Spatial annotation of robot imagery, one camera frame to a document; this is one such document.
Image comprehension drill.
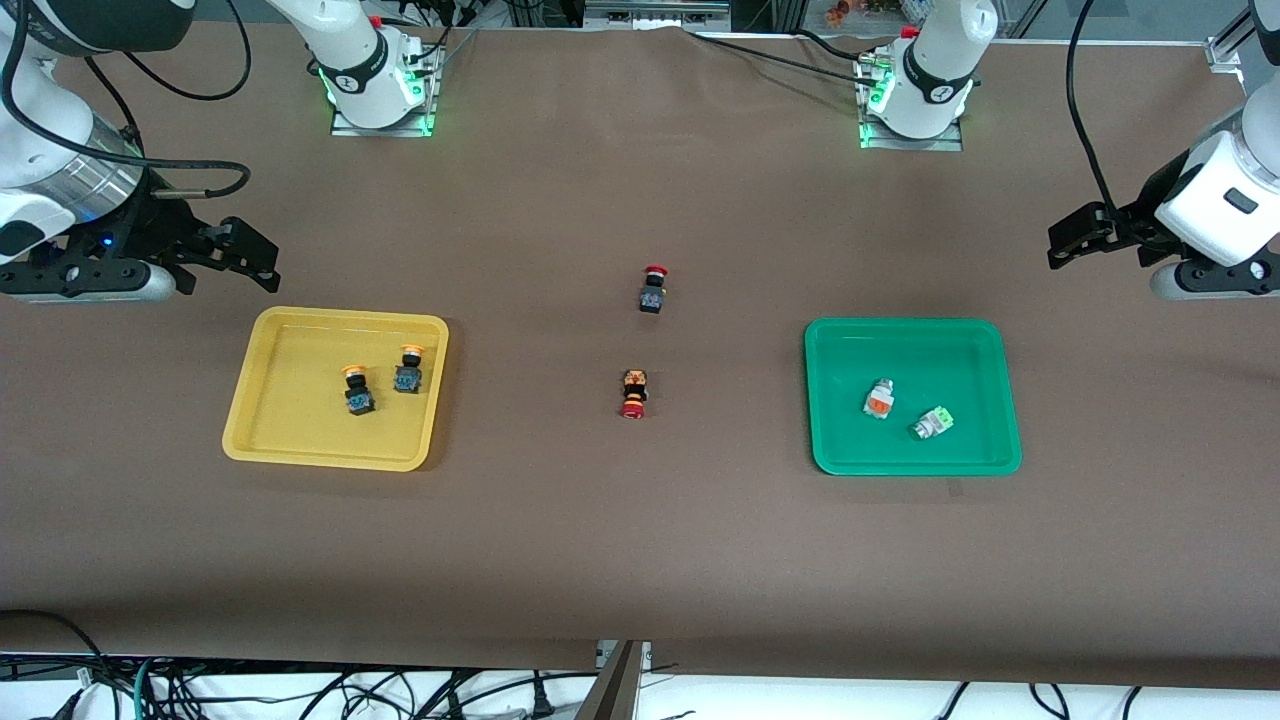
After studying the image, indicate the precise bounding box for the yellow plastic tray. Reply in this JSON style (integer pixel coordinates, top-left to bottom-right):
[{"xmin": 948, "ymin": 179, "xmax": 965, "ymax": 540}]
[{"xmin": 221, "ymin": 306, "xmax": 450, "ymax": 473}]

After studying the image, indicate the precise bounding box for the green plastic tray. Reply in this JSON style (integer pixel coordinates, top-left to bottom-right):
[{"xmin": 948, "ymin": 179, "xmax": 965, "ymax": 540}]
[{"xmin": 804, "ymin": 317, "xmax": 1023, "ymax": 477}]

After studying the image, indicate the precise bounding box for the grey equipment box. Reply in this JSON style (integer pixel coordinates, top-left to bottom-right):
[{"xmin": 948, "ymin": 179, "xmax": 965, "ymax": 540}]
[{"xmin": 584, "ymin": 0, "xmax": 732, "ymax": 32}]

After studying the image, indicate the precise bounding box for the brown table cover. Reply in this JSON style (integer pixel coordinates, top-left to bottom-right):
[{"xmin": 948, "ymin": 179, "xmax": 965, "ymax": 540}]
[{"xmin": 0, "ymin": 20, "xmax": 1280, "ymax": 691}]

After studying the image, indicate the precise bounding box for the grey metal table leg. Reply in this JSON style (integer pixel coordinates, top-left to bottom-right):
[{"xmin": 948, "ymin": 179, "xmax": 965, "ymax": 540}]
[{"xmin": 574, "ymin": 640, "xmax": 645, "ymax": 720}]

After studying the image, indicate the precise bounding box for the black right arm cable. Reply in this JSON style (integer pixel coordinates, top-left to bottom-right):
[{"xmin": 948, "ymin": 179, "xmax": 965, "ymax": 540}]
[{"xmin": 0, "ymin": 20, "xmax": 252, "ymax": 199}]

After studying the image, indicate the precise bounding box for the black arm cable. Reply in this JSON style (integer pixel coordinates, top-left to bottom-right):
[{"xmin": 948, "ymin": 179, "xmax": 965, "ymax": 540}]
[
  {"xmin": 1066, "ymin": 0, "xmax": 1153, "ymax": 233},
  {"xmin": 0, "ymin": 20, "xmax": 252, "ymax": 199}
]

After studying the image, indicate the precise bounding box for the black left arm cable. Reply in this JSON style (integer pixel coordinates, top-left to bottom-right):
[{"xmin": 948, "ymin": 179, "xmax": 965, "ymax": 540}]
[{"xmin": 1066, "ymin": 0, "xmax": 1153, "ymax": 233}]

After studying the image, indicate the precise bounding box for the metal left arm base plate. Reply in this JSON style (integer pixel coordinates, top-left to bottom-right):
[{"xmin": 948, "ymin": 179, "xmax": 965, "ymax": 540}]
[{"xmin": 856, "ymin": 55, "xmax": 965, "ymax": 154}]

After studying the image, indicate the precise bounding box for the aluminium frame profile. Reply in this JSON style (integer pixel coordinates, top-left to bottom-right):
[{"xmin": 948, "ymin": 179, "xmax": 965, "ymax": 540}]
[{"xmin": 1204, "ymin": 0, "xmax": 1264, "ymax": 73}]

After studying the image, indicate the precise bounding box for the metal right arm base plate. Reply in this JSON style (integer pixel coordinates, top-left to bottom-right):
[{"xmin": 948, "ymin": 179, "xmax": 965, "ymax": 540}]
[{"xmin": 330, "ymin": 40, "xmax": 443, "ymax": 139}]

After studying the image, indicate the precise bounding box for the black cable on table cover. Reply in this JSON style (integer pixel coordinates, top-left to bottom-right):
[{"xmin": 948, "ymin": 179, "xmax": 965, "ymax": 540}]
[{"xmin": 685, "ymin": 28, "xmax": 883, "ymax": 87}]

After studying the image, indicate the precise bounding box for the thick black floor cable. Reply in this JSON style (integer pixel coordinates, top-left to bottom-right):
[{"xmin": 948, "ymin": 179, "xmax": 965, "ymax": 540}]
[{"xmin": 0, "ymin": 609, "xmax": 107, "ymax": 693}]

